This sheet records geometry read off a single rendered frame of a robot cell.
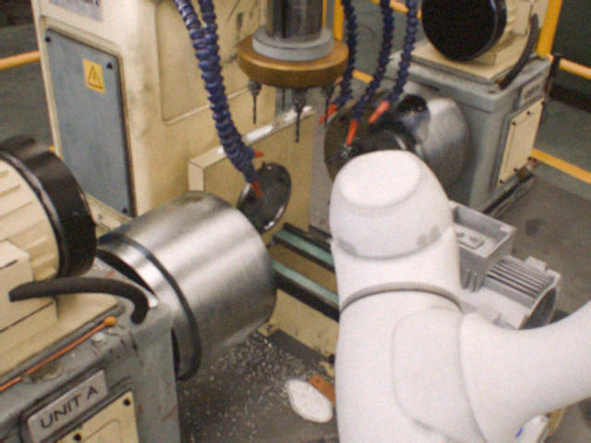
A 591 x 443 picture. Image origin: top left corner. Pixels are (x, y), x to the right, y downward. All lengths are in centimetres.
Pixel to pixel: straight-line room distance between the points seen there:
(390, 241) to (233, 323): 53
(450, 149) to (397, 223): 92
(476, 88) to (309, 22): 52
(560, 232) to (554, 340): 130
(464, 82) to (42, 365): 106
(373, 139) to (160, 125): 42
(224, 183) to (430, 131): 42
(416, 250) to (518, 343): 11
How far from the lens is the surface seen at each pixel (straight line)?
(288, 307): 138
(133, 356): 94
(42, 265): 86
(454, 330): 55
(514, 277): 113
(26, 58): 337
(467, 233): 116
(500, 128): 165
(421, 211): 58
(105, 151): 140
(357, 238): 59
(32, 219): 84
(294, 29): 117
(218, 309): 105
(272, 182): 140
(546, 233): 182
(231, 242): 108
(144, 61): 125
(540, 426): 97
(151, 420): 104
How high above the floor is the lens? 177
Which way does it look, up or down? 34 degrees down
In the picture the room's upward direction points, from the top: 2 degrees clockwise
